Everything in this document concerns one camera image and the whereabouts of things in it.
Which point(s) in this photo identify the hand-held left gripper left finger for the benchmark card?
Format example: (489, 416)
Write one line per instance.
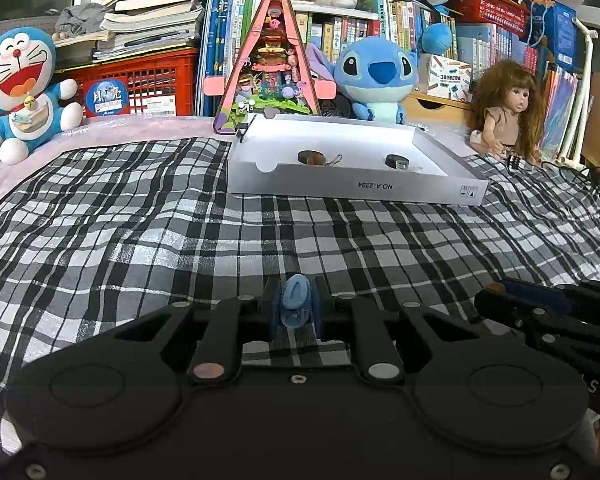
(272, 310)

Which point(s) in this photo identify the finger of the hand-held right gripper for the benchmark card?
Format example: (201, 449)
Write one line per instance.
(505, 311)
(535, 296)

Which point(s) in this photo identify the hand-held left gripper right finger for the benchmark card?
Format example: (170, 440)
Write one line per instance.
(320, 310)

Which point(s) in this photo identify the blue hair clip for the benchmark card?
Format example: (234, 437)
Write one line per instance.
(295, 302)

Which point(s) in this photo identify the black brown roll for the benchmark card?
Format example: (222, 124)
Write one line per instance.
(311, 158)

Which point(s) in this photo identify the black silver roll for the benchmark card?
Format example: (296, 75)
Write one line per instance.
(397, 162)

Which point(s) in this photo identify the white cardboard box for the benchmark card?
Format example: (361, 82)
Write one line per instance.
(360, 140)

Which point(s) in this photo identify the small black dotted object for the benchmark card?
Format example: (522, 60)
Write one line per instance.
(514, 162)

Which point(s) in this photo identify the black binder clip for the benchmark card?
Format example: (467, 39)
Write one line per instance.
(240, 132)
(335, 160)

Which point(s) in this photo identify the black white plaid blanket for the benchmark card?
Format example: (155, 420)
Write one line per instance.
(130, 235)

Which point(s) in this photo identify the leaning colourful thin books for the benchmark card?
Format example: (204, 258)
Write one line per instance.
(560, 105)

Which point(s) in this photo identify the brown-haired doll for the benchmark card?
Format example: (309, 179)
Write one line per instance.
(510, 95)

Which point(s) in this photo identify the white pipe rack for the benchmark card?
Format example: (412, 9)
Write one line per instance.
(586, 85)

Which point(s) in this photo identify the wooden drawer box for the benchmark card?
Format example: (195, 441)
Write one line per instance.
(430, 105)

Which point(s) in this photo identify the white colourful printed carton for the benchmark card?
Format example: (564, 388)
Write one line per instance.
(447, 77)

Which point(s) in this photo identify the blue alien plush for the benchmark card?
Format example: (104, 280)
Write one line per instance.
(375, 72)

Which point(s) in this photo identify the pink triangular toy house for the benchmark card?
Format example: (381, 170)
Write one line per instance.
(275, 60)

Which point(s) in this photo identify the row of blue-red books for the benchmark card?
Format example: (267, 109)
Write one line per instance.
(500, 42)

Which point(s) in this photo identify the red plastic crate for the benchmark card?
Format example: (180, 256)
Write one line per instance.
(150, 75)

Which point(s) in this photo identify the blue bag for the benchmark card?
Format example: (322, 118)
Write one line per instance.
(550, 25)

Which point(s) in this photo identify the row of small shelved books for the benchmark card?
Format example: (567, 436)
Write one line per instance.
(340, 35)

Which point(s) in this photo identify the row of tall blue books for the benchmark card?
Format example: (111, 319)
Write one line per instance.
(220, 35)

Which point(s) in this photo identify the red plastic basket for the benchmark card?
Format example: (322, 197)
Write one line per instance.
(490, 7)

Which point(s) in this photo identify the row of green-spined books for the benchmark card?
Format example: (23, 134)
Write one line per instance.
(405, 20)

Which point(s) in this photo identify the stack of worn books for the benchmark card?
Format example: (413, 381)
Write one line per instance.
(150, 25)

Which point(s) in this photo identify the grey cloth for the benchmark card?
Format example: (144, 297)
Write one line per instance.
(82, 14)

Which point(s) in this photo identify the blue robot cat plush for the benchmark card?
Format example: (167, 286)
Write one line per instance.
(15, 70)

